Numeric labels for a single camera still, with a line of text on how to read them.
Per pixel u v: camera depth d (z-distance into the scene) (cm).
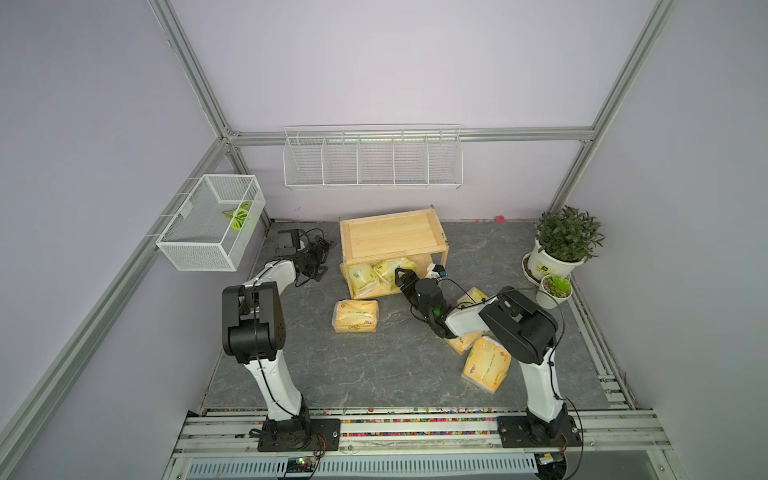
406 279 87
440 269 90
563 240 92
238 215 81
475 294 94
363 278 97
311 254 88
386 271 99
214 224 82
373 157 99
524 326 54
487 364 81
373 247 86
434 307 77
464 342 86
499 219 124
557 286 89
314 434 72
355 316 91
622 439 74
